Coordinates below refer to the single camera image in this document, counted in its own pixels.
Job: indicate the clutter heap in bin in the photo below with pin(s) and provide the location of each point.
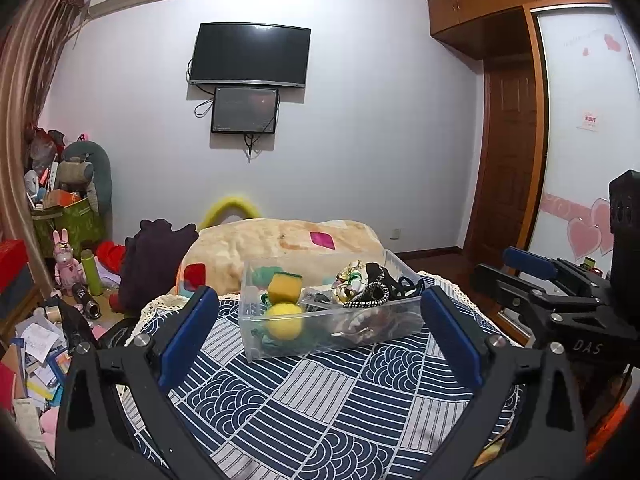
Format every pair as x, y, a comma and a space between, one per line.
45, 170

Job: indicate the red box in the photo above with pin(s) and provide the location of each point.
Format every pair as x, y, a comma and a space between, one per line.
12, 265

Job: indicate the red cloth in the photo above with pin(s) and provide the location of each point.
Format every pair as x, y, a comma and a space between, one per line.
111, 256

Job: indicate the blue white patterned tablecloth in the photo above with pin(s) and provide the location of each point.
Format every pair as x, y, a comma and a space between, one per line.
325, 410

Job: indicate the brown wooden door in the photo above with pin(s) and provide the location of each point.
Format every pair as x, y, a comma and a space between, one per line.
505, 170

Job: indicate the green bottle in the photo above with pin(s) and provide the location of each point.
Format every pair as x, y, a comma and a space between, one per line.
91, 272

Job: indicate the floral fabric scrunchie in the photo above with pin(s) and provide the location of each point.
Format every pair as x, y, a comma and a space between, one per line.
350, 280

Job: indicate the green storage bin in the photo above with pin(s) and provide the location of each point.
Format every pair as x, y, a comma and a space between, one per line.
70, 227

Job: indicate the black wall television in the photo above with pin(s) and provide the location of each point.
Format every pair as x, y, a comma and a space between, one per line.
250, 52

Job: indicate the wooden wardrobe cabinet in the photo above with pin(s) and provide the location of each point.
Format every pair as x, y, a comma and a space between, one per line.
480, 10

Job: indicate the striped brown curtain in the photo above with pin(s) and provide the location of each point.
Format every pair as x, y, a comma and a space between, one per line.
25, 100

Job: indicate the grey green plush toy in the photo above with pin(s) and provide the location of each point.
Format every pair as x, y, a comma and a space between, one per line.
100, 175

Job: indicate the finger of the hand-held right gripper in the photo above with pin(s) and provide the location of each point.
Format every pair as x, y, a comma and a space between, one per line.
510, 287
527, 257

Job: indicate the white cloth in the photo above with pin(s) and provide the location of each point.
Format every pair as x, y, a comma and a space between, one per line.
357, 332

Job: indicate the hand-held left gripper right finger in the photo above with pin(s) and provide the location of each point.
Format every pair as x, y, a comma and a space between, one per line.
450, 335

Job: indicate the dark purple cloth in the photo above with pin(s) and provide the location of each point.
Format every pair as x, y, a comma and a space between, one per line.
155, 265

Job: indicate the clear plastic storage box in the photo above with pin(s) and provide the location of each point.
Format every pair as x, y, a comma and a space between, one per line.
380, 327

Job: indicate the black flashlight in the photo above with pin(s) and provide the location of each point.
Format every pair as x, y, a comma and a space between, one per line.
86, 302

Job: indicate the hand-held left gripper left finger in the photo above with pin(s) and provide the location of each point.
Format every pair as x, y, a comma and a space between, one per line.
187, 332

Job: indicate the yellow fuzzy ball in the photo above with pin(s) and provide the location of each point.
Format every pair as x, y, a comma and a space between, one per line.
283, 322

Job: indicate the beige fleece blanket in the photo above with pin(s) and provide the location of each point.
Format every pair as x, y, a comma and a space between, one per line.
260, 245

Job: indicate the plastic bag with dark item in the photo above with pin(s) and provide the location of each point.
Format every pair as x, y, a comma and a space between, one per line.
320, 305

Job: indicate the yellow green sponge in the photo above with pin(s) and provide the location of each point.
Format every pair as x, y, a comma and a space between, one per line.
285, 287

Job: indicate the small black wall monitor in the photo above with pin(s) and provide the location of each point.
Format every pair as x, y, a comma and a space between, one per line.
245, 110

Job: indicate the pile of scattered papers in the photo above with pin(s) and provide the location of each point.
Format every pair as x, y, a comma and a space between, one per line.
35, 355

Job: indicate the green knitted cloth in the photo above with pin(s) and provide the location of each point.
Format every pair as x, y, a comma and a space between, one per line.
259, 276

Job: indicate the pink rabbit figure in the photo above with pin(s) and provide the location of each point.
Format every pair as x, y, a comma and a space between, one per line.
67, 267

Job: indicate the yellow fuzzy hoop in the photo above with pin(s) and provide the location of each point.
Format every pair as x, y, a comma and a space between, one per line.
227, 202

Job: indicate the paper note with red print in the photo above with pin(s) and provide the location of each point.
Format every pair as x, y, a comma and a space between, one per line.
590, 120

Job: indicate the white heart sticker sliding door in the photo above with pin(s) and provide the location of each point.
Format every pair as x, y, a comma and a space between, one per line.
575, 170

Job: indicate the pink soft toy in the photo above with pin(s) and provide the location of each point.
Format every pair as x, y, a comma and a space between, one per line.
50, 420

